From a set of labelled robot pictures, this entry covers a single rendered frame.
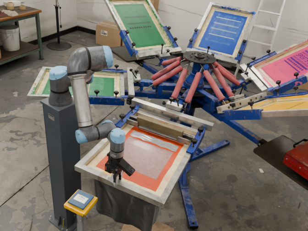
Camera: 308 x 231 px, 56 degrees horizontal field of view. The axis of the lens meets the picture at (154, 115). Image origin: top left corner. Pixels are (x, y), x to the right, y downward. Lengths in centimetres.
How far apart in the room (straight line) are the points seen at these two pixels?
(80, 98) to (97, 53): 24
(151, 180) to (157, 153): 26
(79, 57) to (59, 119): 59
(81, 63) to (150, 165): 79
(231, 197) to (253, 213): 25
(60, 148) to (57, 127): 17
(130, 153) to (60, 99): 57
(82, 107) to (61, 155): 71
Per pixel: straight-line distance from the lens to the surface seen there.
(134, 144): 204
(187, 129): 222
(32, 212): 293
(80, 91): 151
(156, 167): 189
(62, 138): 207
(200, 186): 321
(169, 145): 206
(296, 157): 208
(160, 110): 231
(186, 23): 620
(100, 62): 154
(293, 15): 587
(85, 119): 152
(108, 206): 207
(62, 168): 223
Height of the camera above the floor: 222
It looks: 32 degrees down
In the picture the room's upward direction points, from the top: 8 degrees clockwise
